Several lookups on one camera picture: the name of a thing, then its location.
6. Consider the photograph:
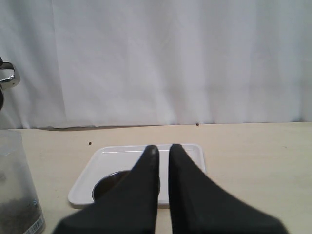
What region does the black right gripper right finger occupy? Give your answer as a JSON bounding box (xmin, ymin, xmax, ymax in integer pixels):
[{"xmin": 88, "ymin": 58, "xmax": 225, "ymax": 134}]
[{"xmin": 169, "ymin": 144, "xmax": 288, "ymax": 234}]

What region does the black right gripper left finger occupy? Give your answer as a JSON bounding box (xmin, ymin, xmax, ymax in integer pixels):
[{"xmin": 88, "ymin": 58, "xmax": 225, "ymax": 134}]
[{"xmin": 53, "ymin": 145, "xmax": 159, "ymax": 234}]

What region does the right steel cup with pellets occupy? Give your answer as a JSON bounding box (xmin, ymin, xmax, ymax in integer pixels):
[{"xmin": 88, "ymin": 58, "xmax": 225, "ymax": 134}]
[{"xmin": 92, "ymin": 170, "xmax": 130, "ymax": 201}]

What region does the white plastic tray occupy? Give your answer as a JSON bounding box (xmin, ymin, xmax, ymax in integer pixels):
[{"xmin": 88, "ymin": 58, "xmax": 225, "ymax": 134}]
[{"xmin": 67, "ymin": 143, "xmax": 207, "ymax": 209}]

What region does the translucent plastic container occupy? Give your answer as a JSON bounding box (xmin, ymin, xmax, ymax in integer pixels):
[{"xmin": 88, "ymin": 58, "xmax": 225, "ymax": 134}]
[{"xmin": 0, "ymin": 130, "xmax": 45, "ymax": 234}]

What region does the white backdrop curtain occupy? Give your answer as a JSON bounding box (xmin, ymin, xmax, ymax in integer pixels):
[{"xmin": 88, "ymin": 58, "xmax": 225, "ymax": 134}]
[{"xmin": 0, "ymin": 0, "xmax": 312, "ymax": 129}]

